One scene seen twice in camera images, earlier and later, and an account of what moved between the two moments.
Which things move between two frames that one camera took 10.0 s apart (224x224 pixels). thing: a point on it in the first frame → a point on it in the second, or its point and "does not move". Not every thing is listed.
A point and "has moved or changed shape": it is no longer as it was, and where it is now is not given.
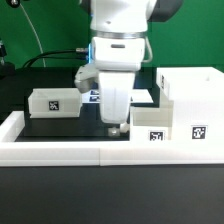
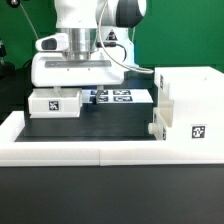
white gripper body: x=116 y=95 → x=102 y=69
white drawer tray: x=152 y=123 has moved or changed shape
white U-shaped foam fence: x=98 y=153 does not move
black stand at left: x=7 y=69 does not move
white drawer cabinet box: x=197 y=96 does not move
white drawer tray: x=50 y=103 does not move
